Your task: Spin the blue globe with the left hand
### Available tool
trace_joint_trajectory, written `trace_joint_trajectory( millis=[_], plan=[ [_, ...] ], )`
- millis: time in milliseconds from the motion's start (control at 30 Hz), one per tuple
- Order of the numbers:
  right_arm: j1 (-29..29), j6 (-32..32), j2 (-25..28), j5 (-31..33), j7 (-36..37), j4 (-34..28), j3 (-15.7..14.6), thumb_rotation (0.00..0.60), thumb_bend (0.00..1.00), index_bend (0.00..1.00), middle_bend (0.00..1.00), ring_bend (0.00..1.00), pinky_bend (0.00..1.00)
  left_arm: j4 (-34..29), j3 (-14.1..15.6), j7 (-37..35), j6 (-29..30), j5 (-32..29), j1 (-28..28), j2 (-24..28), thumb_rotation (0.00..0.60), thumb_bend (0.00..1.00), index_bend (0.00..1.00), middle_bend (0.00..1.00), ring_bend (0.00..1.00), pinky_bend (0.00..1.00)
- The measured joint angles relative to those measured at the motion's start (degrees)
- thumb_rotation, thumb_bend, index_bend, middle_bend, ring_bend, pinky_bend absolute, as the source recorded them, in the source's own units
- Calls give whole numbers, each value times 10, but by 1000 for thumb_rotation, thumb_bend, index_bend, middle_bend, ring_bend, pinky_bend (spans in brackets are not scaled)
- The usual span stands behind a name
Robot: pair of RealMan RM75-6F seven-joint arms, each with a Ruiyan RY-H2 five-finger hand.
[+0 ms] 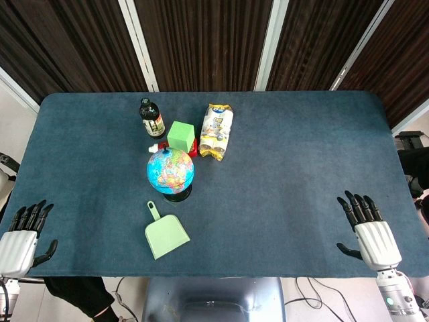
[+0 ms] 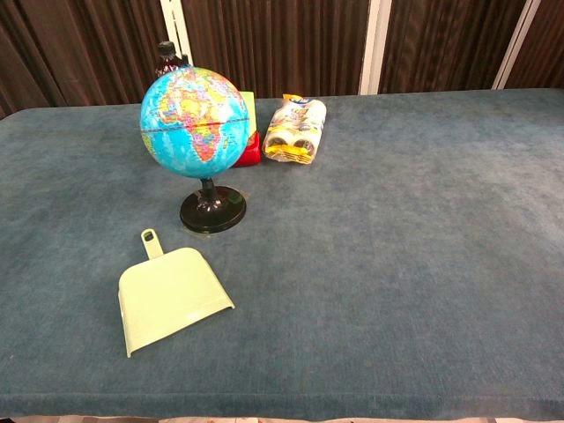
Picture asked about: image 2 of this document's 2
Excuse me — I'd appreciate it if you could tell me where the white metal frame post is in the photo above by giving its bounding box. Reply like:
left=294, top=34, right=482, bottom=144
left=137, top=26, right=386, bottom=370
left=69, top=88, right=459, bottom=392
left=491, top=0, right=542, bottom=91
left=159, top=0, right=195, bottom=67
left=358, top=0, right=393, bottom=96

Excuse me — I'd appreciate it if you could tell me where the blue world globe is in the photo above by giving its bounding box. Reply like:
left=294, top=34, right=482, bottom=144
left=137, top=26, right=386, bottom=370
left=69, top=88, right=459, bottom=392
left=139, top=65, right=249, bottom=234

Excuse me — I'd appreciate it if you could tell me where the dark soda bottle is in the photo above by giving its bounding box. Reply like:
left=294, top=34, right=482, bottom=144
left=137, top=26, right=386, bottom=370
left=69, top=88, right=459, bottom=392
left=152, top=41, right=191, bottom=79

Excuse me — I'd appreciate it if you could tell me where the light green plastic dustpan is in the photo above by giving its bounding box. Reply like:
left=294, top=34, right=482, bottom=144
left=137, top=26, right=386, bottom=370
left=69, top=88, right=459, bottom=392
left=117, top=227, right=236, bottom=359

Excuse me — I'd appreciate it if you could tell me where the clear pack of tape rolls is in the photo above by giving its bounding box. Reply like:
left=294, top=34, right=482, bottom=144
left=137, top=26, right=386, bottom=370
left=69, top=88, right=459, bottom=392
left=262, top=93, right=328, bottom=166

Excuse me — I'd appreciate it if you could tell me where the red and green snack bag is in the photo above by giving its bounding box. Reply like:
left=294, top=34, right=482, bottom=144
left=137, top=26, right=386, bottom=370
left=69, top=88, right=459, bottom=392
left=232, top=90, right=263, bottom=169

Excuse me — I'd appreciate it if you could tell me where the blue table cloth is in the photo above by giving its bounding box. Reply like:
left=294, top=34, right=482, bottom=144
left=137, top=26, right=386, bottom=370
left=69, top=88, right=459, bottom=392
left=0, top=87, right=564, bottom=420

